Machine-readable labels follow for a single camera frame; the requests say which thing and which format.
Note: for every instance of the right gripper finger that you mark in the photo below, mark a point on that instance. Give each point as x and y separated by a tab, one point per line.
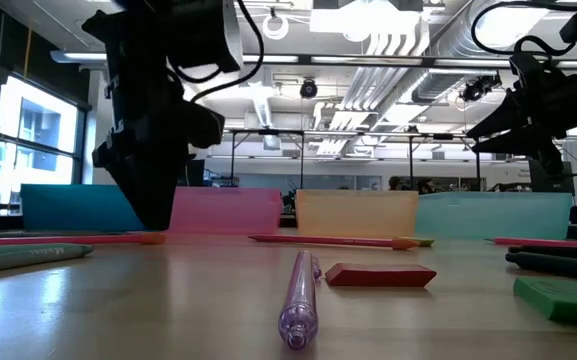
508	122
533	146

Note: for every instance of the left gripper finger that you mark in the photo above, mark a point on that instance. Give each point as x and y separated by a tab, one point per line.
153	195

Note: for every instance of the pink pencil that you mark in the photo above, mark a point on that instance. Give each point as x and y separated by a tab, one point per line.
68	239
543	242
318	241

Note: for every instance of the black pen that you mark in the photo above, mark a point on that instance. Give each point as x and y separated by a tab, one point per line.
568	267
568	251

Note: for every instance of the green eraser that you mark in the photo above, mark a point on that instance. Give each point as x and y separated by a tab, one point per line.
563	297

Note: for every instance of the purple translucent pen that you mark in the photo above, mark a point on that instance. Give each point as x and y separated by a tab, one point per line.
299	300

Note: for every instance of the red eraser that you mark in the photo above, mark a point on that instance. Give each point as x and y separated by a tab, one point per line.
380	276

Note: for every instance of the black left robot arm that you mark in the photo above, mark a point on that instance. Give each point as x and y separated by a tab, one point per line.
168	35

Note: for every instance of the black computer monitor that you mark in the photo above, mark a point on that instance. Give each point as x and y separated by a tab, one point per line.
543	185

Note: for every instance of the pink plastic bin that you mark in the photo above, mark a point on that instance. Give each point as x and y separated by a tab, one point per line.
228	210

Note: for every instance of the teal plastic bin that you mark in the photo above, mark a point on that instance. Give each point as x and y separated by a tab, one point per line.
493	215

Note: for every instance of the blue plastic bin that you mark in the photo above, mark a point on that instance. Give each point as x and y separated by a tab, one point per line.
68	207

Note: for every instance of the person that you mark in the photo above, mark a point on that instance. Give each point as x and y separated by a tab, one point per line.
425	186
395	183

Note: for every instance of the large window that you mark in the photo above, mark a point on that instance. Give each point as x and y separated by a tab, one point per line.
33	130

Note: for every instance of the orange plastic bin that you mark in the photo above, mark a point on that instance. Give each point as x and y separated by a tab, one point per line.
358	212

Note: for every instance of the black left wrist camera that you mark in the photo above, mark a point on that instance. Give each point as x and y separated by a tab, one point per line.
205	125

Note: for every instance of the long ceiling light rail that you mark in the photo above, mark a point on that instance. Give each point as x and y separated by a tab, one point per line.
73	56

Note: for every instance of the black gantry frame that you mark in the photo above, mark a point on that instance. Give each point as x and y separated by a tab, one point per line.
302	160

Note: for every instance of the black dome ceiling camera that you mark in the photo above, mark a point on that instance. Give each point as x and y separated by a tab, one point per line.
310	90

